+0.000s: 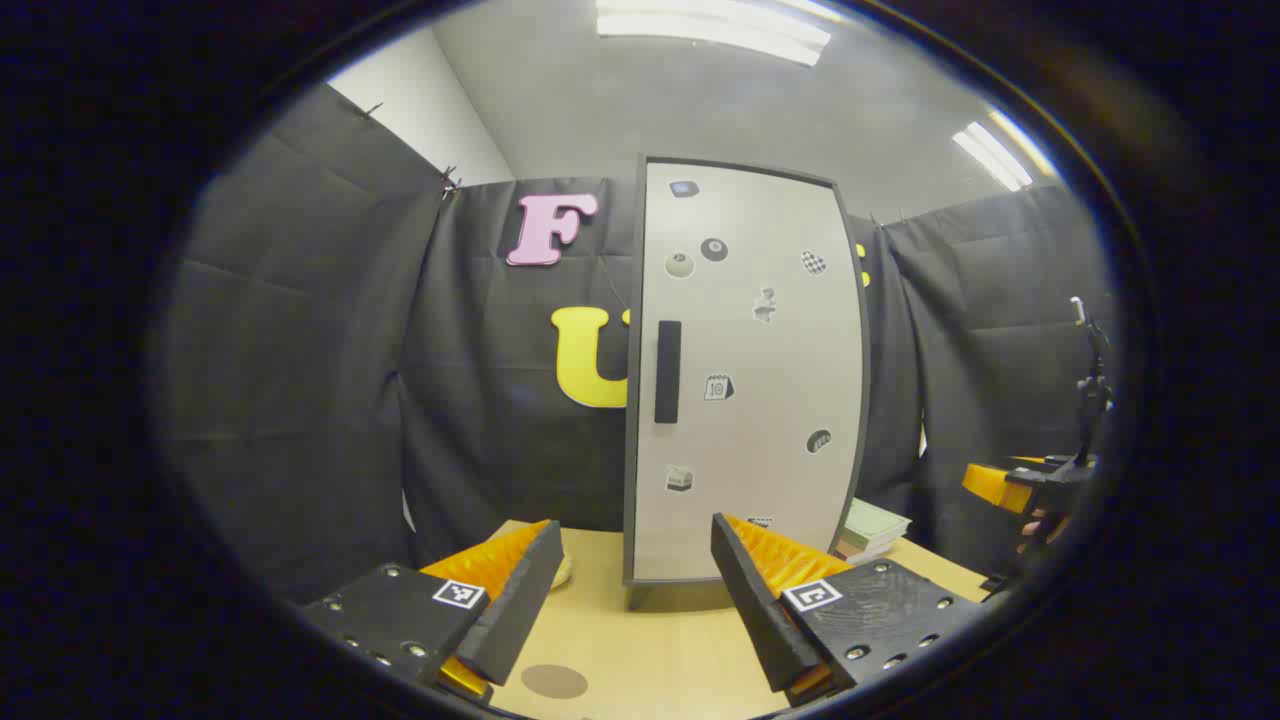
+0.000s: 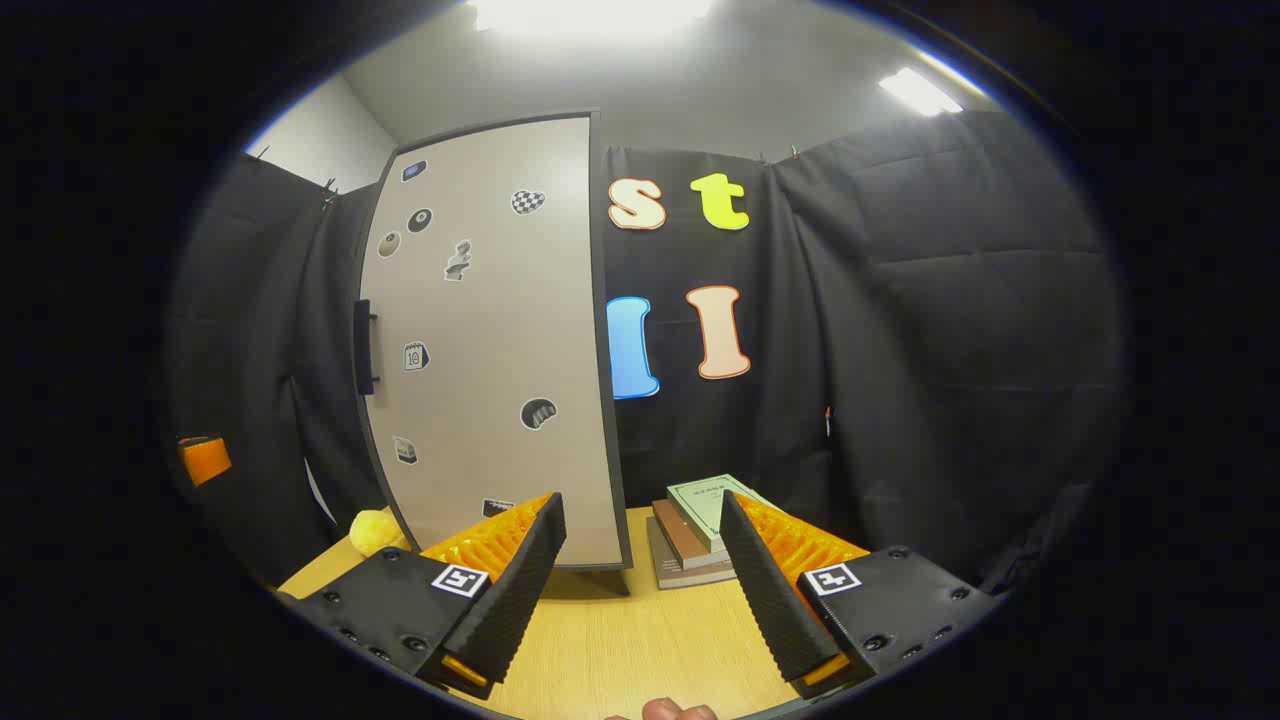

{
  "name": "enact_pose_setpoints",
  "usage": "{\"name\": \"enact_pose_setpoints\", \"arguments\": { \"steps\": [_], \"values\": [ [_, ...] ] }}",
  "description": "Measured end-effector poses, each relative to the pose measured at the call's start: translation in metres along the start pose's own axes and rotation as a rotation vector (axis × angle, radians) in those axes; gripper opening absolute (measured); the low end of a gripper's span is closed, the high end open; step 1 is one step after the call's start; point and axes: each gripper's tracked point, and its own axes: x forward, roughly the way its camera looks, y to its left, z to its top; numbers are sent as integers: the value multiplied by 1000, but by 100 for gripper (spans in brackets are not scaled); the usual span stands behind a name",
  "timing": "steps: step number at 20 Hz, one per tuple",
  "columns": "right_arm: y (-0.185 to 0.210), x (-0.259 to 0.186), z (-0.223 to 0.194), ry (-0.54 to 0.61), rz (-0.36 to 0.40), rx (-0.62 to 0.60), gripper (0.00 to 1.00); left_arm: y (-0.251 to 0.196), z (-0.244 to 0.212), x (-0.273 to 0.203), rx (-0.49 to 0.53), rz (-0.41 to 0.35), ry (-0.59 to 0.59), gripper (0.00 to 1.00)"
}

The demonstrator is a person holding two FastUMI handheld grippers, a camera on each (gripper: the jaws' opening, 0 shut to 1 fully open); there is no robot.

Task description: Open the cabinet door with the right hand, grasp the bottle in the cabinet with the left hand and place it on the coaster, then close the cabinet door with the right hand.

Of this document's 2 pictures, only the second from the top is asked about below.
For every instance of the green book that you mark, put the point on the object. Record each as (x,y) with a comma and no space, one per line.
(710,505)

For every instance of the long ceiling light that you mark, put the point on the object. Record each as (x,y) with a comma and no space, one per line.
(590,14)

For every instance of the grey cabinet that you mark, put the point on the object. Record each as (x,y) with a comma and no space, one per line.
(608,400)

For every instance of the black backdrop cloth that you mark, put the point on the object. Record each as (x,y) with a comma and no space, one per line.
(900,350)

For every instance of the yellow plush toy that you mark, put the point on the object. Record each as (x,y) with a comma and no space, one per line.
(375,532)

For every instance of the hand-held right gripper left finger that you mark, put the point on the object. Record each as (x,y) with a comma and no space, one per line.
(520,590)

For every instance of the grey cabinet door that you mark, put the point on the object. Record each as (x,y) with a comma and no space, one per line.
(490,350)

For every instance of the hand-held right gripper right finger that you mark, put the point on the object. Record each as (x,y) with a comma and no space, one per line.
(770,600)

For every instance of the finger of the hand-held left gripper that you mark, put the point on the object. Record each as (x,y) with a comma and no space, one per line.
(206,460)

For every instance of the brown book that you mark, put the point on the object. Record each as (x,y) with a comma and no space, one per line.
(680,535)

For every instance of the grey book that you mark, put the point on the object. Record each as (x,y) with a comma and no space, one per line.
(668,572)

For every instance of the small ceiling light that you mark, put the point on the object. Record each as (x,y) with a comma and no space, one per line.
(918,92)

